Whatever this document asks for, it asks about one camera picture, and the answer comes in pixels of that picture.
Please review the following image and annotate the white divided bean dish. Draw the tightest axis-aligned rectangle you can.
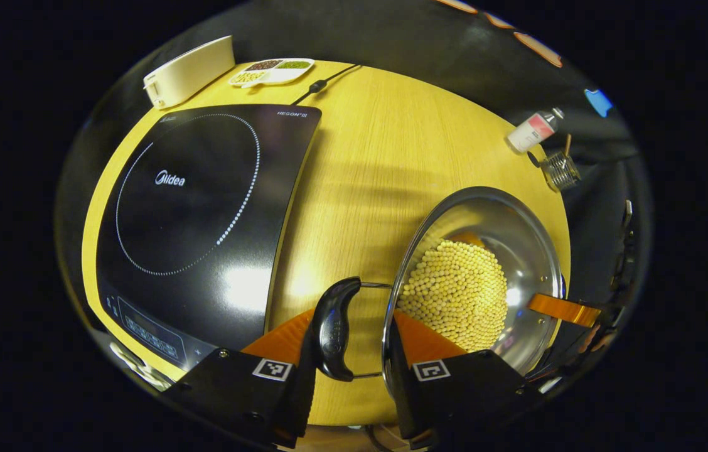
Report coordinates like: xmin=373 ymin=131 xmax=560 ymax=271
xmin=228 ymin=58 xmax=316 ymax=87

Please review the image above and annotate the black induction cooktop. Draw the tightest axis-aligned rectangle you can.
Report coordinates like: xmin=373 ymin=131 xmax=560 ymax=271
xmin=95 ymin=104 xmax=323 ymax=372

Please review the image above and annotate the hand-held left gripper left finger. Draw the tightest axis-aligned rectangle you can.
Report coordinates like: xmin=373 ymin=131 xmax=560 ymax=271
xmin=163 ymin=308 xmax=320 ymax=449

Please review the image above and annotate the steel pot with black handles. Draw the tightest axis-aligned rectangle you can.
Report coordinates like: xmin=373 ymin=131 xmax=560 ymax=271
xmin=313 ymin=186 xmax=567 ymax=384

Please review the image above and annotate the pile of yellow soybeans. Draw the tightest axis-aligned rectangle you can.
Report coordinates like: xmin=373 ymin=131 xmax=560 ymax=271
xmin=397 ymin=240 xmax=509 ymax=352

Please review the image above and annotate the black power cable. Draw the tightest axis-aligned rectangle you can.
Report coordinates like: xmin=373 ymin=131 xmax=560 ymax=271
xmin=291 ymin=63 xmax=362 ymax=106

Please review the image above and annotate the white toaster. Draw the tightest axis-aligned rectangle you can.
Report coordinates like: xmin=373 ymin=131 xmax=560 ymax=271
xmin=143 ymin=35 xmax=237 ymax=110

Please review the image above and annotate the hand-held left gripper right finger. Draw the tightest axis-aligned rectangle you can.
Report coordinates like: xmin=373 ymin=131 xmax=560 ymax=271
xmin=385 ymin=311 xmax=541 ymax=450

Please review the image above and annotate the white bottle with pink label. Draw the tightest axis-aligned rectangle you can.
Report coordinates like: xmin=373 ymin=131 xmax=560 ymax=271
xmin=506 ymin=107 xmax=565 ymax=154

